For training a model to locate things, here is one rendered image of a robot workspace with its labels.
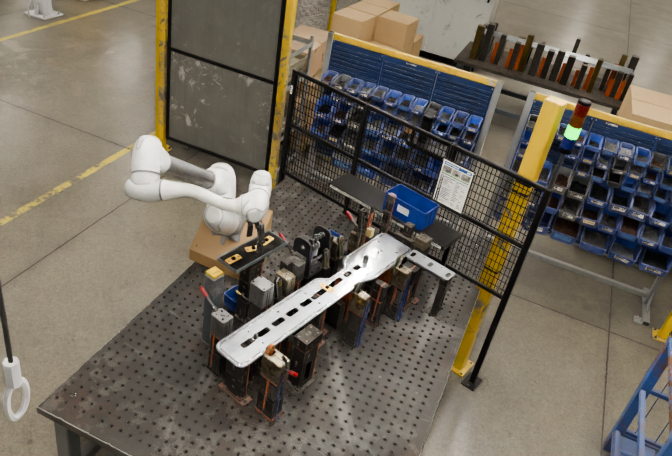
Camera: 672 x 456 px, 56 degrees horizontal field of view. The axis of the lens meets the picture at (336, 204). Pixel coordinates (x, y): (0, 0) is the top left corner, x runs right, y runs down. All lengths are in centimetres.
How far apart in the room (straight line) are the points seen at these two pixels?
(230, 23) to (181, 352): 303
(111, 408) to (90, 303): 164
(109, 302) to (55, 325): 38
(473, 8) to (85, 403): 790
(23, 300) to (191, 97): 234
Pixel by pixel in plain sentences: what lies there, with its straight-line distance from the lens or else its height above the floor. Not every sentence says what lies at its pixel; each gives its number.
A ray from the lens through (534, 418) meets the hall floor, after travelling 454.
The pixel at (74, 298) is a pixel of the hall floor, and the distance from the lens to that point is 475.
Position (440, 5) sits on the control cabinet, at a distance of 985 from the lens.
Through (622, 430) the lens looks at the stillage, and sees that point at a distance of 448.
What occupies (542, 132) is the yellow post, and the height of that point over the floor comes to 182.
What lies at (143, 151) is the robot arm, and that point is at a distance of 319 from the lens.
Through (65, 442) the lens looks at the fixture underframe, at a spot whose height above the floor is 47.
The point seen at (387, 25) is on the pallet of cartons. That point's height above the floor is 97.
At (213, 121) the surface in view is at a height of 50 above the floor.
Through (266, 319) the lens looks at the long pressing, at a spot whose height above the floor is 100.
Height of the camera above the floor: 316
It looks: 32 degrees down
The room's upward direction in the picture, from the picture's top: 11 degrees clockwise
